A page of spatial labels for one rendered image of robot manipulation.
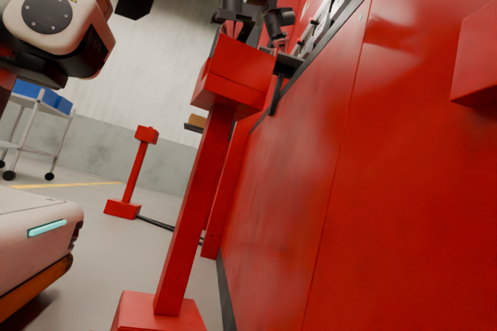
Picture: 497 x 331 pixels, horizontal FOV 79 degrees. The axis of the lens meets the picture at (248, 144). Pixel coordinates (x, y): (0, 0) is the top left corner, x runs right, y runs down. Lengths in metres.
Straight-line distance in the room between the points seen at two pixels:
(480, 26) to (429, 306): 0.21
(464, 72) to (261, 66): 0.58
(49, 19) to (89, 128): 7.56
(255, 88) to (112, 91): 7.75
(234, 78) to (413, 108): 0.50
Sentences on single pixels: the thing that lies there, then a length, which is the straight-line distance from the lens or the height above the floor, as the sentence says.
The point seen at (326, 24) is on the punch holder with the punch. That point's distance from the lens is 1.36.
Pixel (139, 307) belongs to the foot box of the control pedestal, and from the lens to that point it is 0.86.
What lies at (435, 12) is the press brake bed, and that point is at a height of 0.67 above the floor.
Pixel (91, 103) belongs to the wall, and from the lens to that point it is 8.47.
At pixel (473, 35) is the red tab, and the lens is 0.29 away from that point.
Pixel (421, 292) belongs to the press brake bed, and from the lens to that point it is 0.28.
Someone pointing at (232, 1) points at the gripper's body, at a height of 0.92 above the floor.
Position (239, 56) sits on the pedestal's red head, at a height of 0.77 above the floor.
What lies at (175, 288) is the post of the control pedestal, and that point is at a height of 0.19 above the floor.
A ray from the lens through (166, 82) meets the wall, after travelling 8.34.
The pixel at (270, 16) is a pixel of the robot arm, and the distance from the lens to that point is 1.34.
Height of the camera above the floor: 0.44
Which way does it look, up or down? 9 degrees up
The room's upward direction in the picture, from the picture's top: 15 degrees clockwise
